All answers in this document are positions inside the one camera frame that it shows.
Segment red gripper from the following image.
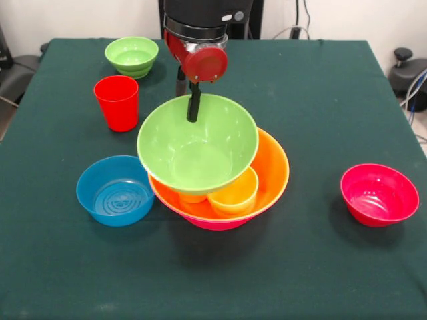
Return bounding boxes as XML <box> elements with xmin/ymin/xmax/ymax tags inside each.
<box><xmin>163</xmin><ymin>29</ymin><xmax>230</xmax><ymax>123</ymax></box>

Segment large green bowl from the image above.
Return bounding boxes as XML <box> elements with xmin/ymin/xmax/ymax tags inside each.
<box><xmin>136</xmin><ymin>93</ymin><xmax>260</xmax><ymax>196</ymax></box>

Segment red cup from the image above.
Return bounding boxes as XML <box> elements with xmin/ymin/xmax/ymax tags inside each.
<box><xmin>93</xmin><ymin>75</ymin><xmax>139</xmax><ymax>133</ymax></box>

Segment large orange bowl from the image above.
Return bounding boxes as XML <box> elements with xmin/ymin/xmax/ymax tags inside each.
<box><xmin>147</xmin><ymin>127</ymin><xmax>290</xmax><ymax>222</ymax></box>

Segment large pink bowl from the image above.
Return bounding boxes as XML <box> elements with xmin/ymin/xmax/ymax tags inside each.
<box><xmin>153</xmin><ymin>185</ymin><xmax>290</xmax><ymax>231</ymax></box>

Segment small green bowl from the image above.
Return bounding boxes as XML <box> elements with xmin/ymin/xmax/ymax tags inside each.
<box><xmin>104</xmin><ymin>36</ymin><xmax>159</xmax><ymax>80</ymax></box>

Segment black cabinet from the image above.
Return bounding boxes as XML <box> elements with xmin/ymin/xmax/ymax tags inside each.
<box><xmin>159</xmin><ymin>0</ymin><xmax>264</xmax><ymax>40</ymax></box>

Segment blue bowl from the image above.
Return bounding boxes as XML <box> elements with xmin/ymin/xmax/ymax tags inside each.
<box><xmin>76</xmin><ymin>155</ymin><xmax>156</xmax><ymax>228</ymax></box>

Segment black chair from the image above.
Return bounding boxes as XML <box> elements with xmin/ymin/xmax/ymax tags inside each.
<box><xmin>0</xmin><ymin>23</ymin><xmax>50</xmax><ymax>107</ymax></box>

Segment dark green tablecloth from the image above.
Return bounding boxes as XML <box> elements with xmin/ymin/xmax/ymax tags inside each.
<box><xmin>0</xmin><ymin>38</ymin><xmax>427</xmax><ymax>320</ymax></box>

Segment red bowl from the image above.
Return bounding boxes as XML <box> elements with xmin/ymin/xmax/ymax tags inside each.
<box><xmin>340</xmin><ymin>163</ymin><xmax>420</xmax><ymax>228</ymax></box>

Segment black equipment base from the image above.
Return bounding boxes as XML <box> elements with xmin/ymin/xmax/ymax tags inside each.
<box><xmin>388</xmin><ymin>47</ymin><xmax>427</xmax><ymax>99</ymax></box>

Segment white cable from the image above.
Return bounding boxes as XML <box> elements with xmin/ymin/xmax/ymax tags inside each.
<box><xmin>272</xmin><ymin>25</ymin><xmax>311</xmax><ymax>40</ymax></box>

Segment blue and white cables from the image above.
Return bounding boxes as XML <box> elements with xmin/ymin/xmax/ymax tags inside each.
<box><xmin>399</xmin><ymin>68</ymin><xmax>427</xmax><ymax>114</ymax></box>

